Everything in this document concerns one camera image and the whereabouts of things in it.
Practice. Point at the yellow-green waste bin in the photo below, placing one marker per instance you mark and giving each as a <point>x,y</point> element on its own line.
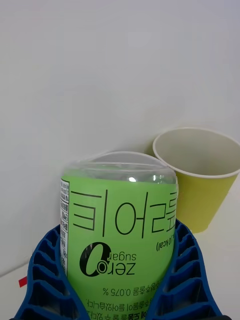
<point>200,197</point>

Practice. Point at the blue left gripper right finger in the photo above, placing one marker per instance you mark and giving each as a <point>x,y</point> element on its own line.
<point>185,282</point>

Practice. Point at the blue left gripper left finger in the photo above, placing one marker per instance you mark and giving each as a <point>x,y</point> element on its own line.
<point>47,287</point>

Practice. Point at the green label plastic bottle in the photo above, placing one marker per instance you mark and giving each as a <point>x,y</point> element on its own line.
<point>117,237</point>

